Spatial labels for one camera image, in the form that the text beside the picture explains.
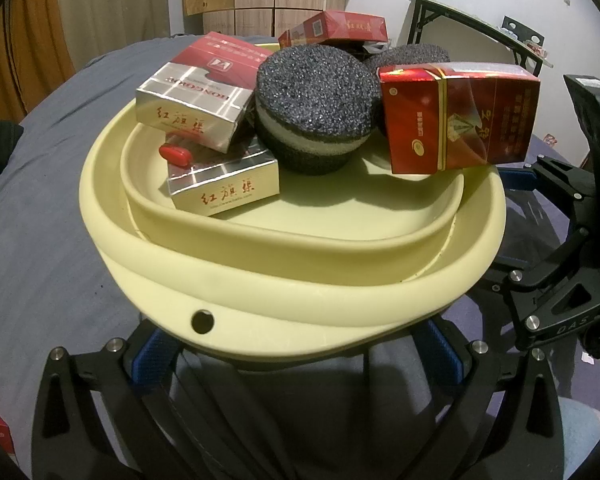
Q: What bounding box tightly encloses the small red capsule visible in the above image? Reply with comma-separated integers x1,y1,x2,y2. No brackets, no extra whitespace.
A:
159,144,193,167

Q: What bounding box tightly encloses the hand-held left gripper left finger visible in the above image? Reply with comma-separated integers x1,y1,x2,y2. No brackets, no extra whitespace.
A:
30,317,193,480

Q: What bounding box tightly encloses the yellow plastic basin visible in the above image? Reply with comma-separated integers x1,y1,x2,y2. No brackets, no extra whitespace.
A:
79,42,507,373

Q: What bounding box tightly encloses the grey blanket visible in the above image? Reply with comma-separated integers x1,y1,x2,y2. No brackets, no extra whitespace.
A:
0,35,486,480

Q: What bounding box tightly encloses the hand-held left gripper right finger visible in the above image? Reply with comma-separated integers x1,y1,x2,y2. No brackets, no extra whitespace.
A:
415,317,566,480

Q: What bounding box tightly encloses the silver and red cigarette box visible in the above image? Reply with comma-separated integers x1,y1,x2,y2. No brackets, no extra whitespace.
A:
135,31,281,153
166,140,281,217

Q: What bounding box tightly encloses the black round sponge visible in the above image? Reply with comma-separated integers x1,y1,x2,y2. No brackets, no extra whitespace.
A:
362,44,451,136
254,45,381,176

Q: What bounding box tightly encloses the black chair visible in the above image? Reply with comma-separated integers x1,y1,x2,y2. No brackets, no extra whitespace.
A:
502,15,546,46

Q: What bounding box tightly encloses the black-legged folding table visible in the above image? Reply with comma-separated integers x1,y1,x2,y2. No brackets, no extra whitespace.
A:
397,0,556,78

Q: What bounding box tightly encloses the purple bedsheet with white triangles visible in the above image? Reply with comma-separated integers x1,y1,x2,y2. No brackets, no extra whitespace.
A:
460,150,600,411

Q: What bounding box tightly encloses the red and white cigarette box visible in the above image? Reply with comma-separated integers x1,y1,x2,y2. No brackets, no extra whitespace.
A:
278,10,389,53

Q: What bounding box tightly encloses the orange curtain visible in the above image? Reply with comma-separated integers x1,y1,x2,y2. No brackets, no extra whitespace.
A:
0,0,76,126

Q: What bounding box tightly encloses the beige curtain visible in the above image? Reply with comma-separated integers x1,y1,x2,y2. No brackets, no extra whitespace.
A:
55,0,186,73

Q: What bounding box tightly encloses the shiny red cigarette box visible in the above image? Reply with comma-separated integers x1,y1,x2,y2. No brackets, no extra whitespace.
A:
377,61,541,175

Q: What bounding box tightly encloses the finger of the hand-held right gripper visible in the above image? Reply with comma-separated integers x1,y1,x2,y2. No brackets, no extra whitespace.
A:
485,240,600,350
497,157,600,227

